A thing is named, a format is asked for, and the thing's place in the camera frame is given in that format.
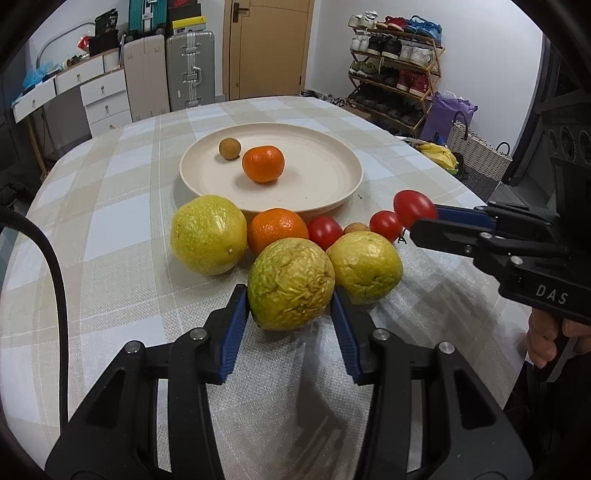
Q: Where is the grey aluminium suitcase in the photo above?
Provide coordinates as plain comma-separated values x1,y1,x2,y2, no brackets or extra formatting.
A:
165,30,217,112

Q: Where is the smooth yellow-green passion fruit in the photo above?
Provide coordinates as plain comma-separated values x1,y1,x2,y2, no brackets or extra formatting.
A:
169,195,249,277

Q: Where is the yellow black shoe box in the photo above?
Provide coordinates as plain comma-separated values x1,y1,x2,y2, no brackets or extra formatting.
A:
172,16,207,35

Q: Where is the white woven basket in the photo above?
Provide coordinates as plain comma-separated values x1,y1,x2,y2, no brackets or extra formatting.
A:
447,121,514,199

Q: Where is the black bag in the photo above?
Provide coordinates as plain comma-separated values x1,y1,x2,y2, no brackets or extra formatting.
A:
88,14,122,58

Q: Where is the person's right hand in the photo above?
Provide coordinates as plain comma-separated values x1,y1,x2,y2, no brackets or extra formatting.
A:
526,308,591,370

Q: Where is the wrinkled green-yellow passion fruit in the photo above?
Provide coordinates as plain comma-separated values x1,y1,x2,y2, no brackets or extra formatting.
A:
247,238,336,332

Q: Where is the grey curved pipe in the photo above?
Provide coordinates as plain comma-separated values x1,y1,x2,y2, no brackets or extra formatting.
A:
36,31,81,70

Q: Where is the wooden shoe rack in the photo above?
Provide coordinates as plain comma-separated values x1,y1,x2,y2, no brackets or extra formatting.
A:
346,14,446,137

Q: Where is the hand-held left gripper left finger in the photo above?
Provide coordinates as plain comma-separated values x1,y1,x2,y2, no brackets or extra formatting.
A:
45,284,252,480

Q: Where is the white drawer desk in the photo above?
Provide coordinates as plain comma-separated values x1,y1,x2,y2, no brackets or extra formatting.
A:
11,46,134,138

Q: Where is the round red tomato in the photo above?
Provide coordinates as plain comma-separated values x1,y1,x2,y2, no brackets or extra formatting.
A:
307,216,344,250
369,210,404,244

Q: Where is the oblong red tomato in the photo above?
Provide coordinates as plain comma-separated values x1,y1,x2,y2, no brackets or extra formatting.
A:
393,189,438,229

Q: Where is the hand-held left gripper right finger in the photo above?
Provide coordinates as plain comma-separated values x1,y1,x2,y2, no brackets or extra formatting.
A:
330,288,536,480

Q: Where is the group of assorted shoes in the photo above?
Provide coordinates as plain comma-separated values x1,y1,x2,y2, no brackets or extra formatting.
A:
347,14,444,127

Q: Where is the beige hard suitcase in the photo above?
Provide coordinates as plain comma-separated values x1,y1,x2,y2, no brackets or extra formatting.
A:
122,34,171,121

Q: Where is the teal suitcase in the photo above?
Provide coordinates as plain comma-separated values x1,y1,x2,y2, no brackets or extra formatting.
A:
128,0,164,35

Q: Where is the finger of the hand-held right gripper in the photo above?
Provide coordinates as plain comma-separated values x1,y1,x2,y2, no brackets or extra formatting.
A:
409,218,571,266
434,203,561,232

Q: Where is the blue plastic bag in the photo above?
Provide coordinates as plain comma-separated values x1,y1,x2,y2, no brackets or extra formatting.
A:
22,65,56,88

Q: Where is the orange mandarin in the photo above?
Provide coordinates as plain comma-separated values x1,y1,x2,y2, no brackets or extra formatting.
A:
247,208,310,256
242,146,285,184

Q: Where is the wooden door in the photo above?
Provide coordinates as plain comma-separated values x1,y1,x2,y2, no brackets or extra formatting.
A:
223,0,316,100

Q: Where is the cream round plate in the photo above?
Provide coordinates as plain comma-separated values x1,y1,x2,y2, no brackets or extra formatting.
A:
179,123,364,226

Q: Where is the dimpled yellow passion fruit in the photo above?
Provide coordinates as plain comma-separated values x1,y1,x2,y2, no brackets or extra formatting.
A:
326,232,404,304

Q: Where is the purple bag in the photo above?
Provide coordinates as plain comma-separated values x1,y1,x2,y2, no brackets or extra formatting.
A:
421,91,478,144

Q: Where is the black cable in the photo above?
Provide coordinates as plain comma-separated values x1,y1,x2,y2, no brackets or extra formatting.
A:
0,207,70,432

